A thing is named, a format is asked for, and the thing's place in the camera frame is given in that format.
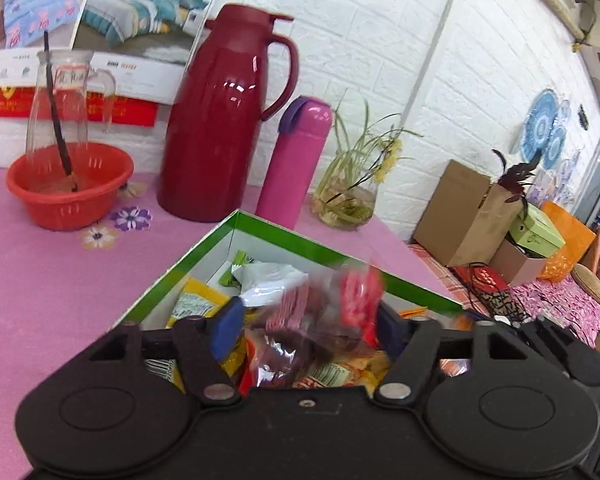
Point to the blue round wall decoration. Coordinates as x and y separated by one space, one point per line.
540 122

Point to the green snack packet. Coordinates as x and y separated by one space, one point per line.
232 272

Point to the glass carafe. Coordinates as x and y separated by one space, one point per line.
75 110

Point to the white silver snack packet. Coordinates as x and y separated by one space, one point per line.
270 282

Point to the orange snack packet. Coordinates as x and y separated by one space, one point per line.
350 370

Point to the white wall pipe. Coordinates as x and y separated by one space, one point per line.
440 35

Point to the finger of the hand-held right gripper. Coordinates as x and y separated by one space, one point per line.
570 355

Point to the woven round cushion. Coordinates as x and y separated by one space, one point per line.
592 285

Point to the red patterned pouch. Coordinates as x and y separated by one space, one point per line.
482 277

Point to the brown cardboard box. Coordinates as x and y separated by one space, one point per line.
460 215

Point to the green white cardboard box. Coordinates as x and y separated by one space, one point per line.
280 237

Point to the purple floral cloth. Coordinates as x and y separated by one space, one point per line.
565 305

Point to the light green box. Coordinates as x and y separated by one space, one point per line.
537 232

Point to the red brown snack packet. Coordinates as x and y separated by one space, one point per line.
305 340

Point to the pink bottle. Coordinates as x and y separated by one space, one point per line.
292 160

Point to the dark stick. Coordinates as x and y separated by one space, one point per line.
60 130

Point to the small cardboard box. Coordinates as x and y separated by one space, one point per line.
517 265

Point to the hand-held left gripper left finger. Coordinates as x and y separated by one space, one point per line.
230 319

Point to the red plaid cloth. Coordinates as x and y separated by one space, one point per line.
440 275

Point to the orange bag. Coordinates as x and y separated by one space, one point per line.
572 240

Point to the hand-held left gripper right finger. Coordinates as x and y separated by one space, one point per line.
389 331

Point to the dark red thermos jug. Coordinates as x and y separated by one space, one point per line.
215 120

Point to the pink tablecloth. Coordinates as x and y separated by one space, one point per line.
55 290

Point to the yellow snack packet black print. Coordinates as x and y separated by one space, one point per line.
197 302

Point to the dark purple plant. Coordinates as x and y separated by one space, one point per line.
517 177

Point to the red plastic basin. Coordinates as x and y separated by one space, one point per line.
65 200

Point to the glass vase with green plant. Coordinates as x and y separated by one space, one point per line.
345 205

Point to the teal bedding poster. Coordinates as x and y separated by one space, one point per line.
150 10

